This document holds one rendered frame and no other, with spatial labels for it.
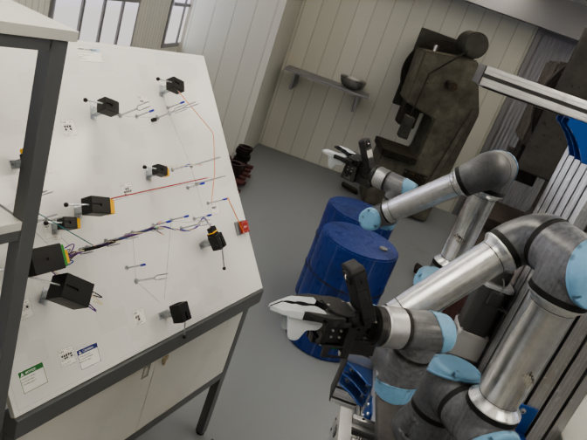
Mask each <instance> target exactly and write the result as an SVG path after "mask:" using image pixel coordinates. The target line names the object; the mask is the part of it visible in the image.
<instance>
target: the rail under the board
mask: <svg viewBox="0 0 587 440"><path fill-rule="evenodd" d="M263 291H264V290H263V289H262V288H261V289H259V290H257V291H256V292H253V293H251V294H250V295H248V296H246V297H244V298H242V299H240V300H238V301H236V302H235V303H233V304H231V305H229V306H227V307H225V308H223V309H221V310H219V311H218V312H216V313H213V314H212V315H210V316H208V317H206V318H204V319H203V320H200V321H198V322H197V323H195V324H193V325H191V326H189V327H187V328H185V335H186V336H187V337H186V339H183V332H184V330H182V331H180V332H178V333H175V334H173V335H172V336H170V337H169V338H167V339H165V340H162V341H160V342H158V343H157V344H155V345H154V346H152V347H149V348H147V349H145V350H143V351H142V352H140V353H139V354H136V355H134V356H132V357H130V358H128V359H126V360H125V361H123V362H121V363H119V364H117V365H115V366H113V367H111V368H110V369H108V370H106V371H104V372H102V373H100V374H98V375H96V376H95V377H93V378H91V379H89V380H87V381H85V382H82V383H81V384H80V385H78V386H76V387H74V388H71V389H69V390H67V391H66V392H65V393H63V394H61V395H58V396H56V397H54V398H52V399H51V400H50V401H48V402H45V403H43V404H41V405H39V406H37V407H36V408H34V409H32V410H30V411H28V412H26V413H24V414H22V415H21V416H19V417H17V418H11V417H10V412H9V409H6V410H5V412H4V418H3V427H2V430H3V431H4V432H5V433H6V434H7V435H8V436H9V437H10V438H11V439H12V440H16V439H18V438H20V437H21V436H23V435H25V434H27V433H29V432H30V431H32V430H34V429H36V428H37V427H39V426H41V425H42V424H44V423H47V422H49V421H50V420H52V419H53V418H55V417H56V416H59V415H61V414H62V413H64V412H66V411H67V410H69V409H71V408H73V407H75V406H76V405H78V404H80V403H82V402H84V401H85V400H87V399H89V398H90V397H92V396H94V395H96V394H98V393H99V392H101V391H102V390H104V389H106V388H109V387H110V386H112V385H114V384H115V383H116V382H119V381H121V380H122V379H124V378H126V377H128V376H130V375H131V374H133V373H135V372H136V371H138V370H140V369H142V368H144V367H146V366H147V365H149V364H150V363H152V362H154V361H156V360H158V359H160V358H162V357H163V356H164V355H166V354H169V353H170V352H172V351H174V350H176V349H177V348H179V347H181V346H183V345H184V344H186V343H188V342H190V341H191V340H194V339H195V338H196V337H198V336H200V335H202V334H204V333H206V332H208V331H210V330H211V329H212V328H214V327H216V326H218V325H220V324H222V323H224V322H225V321H227V320H229V319H230V318H232V317H234V316H236V315H237V314H239V313H242V312H243V311H244V310H246V309H248V308H250V307H251V306H254V305H256V304H257V303H259V302H260V299H261V297H262V294H263Z"/></svg>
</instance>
